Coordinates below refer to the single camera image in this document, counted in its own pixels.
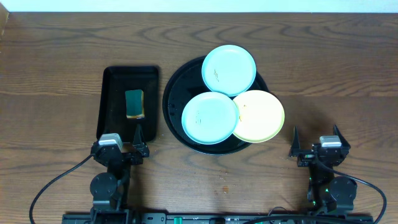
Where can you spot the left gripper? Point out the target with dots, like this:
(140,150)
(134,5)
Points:
(125,150)

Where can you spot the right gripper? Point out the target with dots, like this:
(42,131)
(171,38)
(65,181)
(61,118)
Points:
(307,156)

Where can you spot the green yellow sponge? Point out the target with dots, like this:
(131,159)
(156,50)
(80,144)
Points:
(134,104)

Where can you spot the light blue plate front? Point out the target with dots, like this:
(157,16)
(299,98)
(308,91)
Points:
(209,118)

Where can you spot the light blue plate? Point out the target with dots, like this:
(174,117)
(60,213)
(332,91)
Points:
(229,69)
(209,118)

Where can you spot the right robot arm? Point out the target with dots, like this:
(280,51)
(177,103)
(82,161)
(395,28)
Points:
(330,195)

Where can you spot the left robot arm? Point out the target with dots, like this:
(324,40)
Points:
(110,189)

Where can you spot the black rectangular tray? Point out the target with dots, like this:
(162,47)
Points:
(112,110)

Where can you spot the black round tray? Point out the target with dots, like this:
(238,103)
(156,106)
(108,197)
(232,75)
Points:
(183,85)

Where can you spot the yellow plate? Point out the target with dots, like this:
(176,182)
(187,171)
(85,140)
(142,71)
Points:
(261,116)

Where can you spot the light blue plate top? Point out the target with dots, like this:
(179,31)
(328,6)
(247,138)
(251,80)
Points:
(229,69)

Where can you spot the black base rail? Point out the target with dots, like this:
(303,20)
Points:
(162,218)

